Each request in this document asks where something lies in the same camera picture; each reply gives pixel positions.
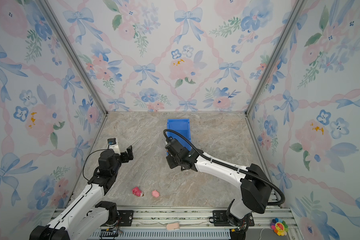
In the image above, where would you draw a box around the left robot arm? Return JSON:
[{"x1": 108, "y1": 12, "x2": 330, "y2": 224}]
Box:
[{"x1": 29, "y1": 145, "x2": 134, "y2": 240}]

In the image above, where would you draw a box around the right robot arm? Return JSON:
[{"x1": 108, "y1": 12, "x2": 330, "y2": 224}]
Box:
[{"x1": 165, "y1": 138, "x2": 272, "y2": 226}]

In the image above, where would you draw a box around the blue plastic bin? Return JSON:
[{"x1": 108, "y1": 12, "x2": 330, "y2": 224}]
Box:
[{"x1": 167, "y1": 119, "x2": 192, "y2": 151}]

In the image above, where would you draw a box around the light pink toy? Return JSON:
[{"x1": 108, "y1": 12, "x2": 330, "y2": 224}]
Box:
[{"x1": 152, "y1": 190, "x2": 160, "y2": 198}]

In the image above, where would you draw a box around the dark pink toy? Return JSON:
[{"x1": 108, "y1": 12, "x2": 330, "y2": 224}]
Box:
[{"x1": 132, "y1": 187, "x2": 144, "y2": 197}]

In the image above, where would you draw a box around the pink eraser block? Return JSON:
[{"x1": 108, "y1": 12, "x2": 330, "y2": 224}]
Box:
[{"x1": 166, "y1": 222, "x2": 180, "y2": 231}]

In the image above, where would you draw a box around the rainbow flower toy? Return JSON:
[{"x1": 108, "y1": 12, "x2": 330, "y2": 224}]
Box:
[{"x1": 271, "y1": 218, "x2": 289, "y2": 236}]

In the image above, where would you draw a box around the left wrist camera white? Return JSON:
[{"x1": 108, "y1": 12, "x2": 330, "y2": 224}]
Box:
[{"x1": 107, "y1": 138, "x2": 121, "y2": 155}]

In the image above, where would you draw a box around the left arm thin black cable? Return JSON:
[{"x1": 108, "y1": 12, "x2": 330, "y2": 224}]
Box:
[{"x1": 82, "y1": 149, "x2": 109, "y2": 182}]

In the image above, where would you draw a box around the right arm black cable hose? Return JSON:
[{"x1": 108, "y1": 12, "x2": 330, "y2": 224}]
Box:
[{"x1": 162, "y1": 128, "x2": 286, "y2": 207}]

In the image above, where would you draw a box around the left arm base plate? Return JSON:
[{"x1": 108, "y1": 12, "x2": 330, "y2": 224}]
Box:
[{"x1": 102, "y1": 210, "x2": 134, "y2": 228}]

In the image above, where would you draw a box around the aluminium rail frame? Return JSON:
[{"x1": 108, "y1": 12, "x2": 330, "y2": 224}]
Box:
[{"x1": 44, "y1": 203, "x2": 301, "y2": 240}]

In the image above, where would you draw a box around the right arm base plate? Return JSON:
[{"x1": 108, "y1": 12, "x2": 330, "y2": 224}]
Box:
[{"x1": 209, "y1": 210, "x2": 255, "y2": 228}]

